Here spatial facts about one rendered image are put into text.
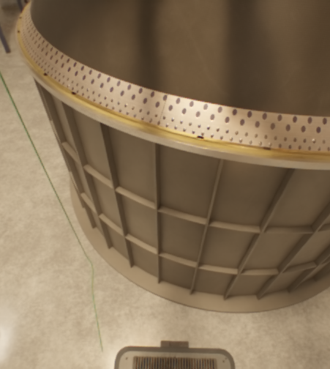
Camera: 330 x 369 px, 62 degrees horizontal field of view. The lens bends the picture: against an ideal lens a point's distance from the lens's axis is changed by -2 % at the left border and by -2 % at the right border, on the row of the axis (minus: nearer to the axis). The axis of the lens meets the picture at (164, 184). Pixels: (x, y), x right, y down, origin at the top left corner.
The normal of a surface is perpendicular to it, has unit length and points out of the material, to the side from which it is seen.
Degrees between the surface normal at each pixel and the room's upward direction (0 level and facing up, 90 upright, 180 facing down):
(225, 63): 62
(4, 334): 0
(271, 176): 90
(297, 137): 43
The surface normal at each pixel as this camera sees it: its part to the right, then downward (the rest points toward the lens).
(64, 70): -0.47, -0.08
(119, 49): -0.48, 0.27
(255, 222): -0.11, 0.77
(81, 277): 0.00, -0.64
